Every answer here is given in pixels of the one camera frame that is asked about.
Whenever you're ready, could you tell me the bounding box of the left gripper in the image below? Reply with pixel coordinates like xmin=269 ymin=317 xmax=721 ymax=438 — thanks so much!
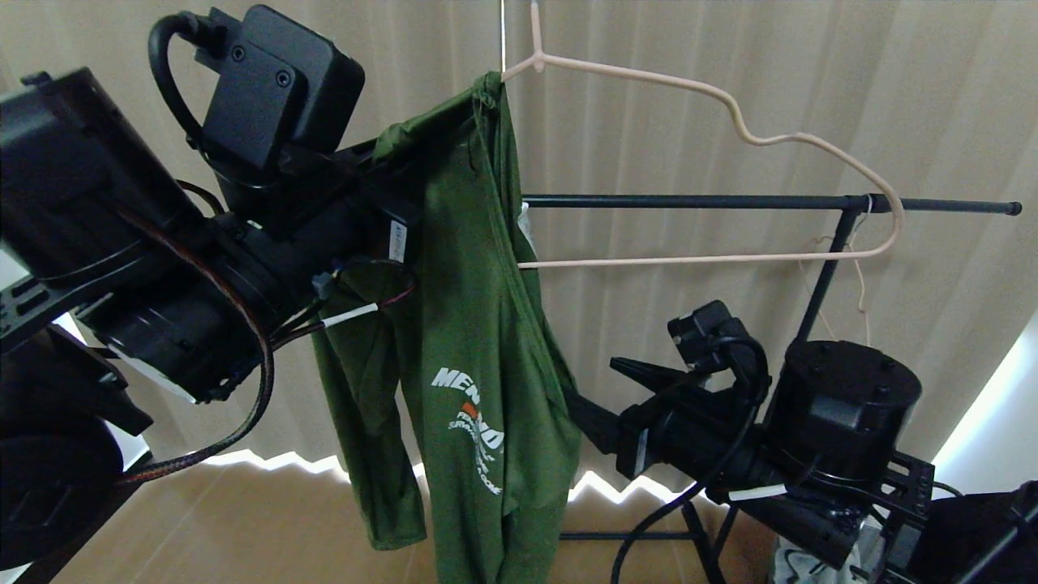
xmin=77 ymin=152 xmax=424 ymax=404

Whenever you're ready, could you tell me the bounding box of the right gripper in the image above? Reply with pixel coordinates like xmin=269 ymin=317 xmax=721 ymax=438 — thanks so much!
xmin=566 ymin=357 xmax=862 ymax=570

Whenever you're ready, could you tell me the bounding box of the green printed shirt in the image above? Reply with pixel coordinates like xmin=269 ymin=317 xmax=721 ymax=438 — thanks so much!
xmin=312 ymin=71 xmax=583 ymax=584

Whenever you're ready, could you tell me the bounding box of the pink clothes hanger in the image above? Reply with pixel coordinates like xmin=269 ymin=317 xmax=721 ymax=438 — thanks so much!
xmin=799 ymin=195 xmax=874 ymax=346
xmin=501 ymin=0 xmax=906 ymax=270

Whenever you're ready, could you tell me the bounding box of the black clothes rack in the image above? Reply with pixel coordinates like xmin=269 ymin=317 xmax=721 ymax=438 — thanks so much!
xmin=519 ymin=193 xmax=1023 ymax=584

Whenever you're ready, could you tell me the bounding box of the white laundry basket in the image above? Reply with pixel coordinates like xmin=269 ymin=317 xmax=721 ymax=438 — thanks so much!
xmin=770 ymin=519 xmax=889 ymax=584

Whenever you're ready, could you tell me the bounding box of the beige curtain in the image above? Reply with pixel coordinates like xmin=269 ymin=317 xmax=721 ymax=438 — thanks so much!
xmin=0 ymin=0 xmax=1038 ymax=504

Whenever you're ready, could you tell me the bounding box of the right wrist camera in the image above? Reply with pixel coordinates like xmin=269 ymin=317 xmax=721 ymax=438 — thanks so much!
xmin=667 ymin=299 xmax=771 ymax=398

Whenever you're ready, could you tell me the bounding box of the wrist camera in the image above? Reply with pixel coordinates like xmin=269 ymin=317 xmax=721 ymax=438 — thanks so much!
xmin=667 ymin=299 xmax=771 ymax=398
xmin=197 ymin=4 xmax=367 ymax=238

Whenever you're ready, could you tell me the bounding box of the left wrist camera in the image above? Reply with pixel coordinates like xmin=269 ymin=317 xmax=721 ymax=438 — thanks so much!
xmin=197 ymin=4 xmax=367 ymax=238

